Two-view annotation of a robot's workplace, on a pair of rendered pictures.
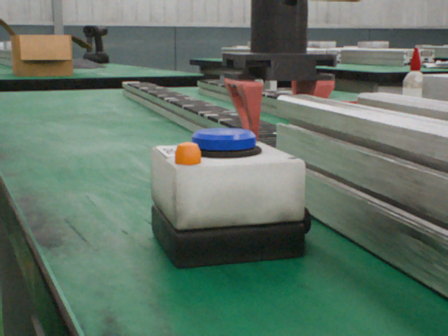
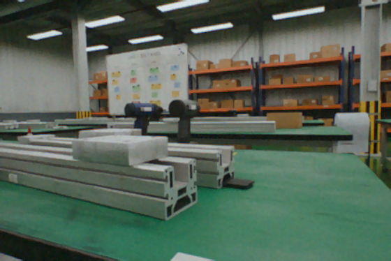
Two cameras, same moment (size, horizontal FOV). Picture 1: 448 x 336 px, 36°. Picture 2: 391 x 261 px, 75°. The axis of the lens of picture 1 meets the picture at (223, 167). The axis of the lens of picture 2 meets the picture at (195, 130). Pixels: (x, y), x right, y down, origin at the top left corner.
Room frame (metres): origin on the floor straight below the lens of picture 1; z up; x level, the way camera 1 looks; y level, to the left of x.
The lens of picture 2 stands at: (-0.54, -0.03, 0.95)
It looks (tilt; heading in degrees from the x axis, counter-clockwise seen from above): 4 degrees down; 317
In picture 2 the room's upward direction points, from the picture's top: 1 degrees counter-clockwise
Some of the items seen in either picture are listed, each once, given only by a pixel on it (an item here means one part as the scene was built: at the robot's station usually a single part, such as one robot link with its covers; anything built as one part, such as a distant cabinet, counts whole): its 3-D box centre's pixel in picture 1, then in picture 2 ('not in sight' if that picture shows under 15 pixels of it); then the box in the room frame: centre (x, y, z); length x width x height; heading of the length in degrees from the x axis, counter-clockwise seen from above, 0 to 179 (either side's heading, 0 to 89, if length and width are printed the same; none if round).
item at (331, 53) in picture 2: not in sight; (299, 93); (3.86, -9.43, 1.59); 2.83 x 0.98 x 3.17; 23
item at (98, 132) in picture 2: not in sight; (111, 140); (0.24, -0.39, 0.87); 0.16 x 0.11 x 0.07; 16
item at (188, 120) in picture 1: (169, 105); not in sight; (1.22, 0.10, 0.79); 0.96 x 0.04 x 0.03; 16
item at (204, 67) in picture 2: not in sight; (222, 97); (6.63, -8.28, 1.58); 2.83 x 0.98 x 3.15; 23
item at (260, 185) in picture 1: (236, 195); not in sight; (0.42, -0.01, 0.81); 0.10 x 0.08 x 0.06; 106
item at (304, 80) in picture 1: (288, 105); not in sight; (0.70, -0.07, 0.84); 0.07 x 0.07 x 0.09; 16
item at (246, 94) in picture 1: (265, 106); not in sight; (0.69, -0.04, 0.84); 0.07 x 0.07 x 0.09; 16
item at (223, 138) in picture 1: (223, 145); not in sight; (0.42, 0.00, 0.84); 0.04 x 0.04 x 0.02
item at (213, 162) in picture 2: not in sight; (112, 155); (0.24, -0.39, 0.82); 0.80 x 0.10 x 0.09; 16
